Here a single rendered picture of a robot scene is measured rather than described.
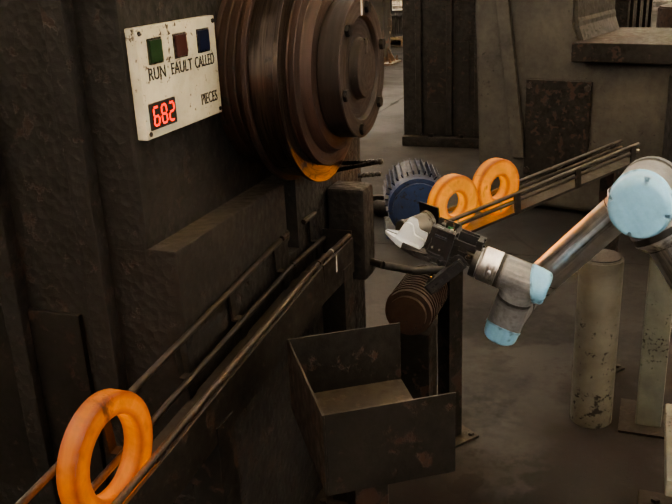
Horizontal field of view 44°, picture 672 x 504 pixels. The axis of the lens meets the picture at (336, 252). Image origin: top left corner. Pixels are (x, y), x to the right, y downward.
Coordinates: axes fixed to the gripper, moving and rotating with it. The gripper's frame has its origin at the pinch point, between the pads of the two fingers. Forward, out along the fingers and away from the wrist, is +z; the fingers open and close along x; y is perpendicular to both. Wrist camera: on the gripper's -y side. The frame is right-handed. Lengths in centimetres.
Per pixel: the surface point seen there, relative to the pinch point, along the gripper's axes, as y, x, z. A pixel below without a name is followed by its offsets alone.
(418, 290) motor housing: -21.0, -22.7, -6.8
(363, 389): -11.2, 41.7, -11.7
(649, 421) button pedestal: -51, -61, -78
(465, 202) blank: -2.1, -43.6, -8.3
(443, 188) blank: 1.7, -37.0, -2.5
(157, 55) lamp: 34, 44, 38
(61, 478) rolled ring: -10, 91, 15
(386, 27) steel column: -111, -846, 244
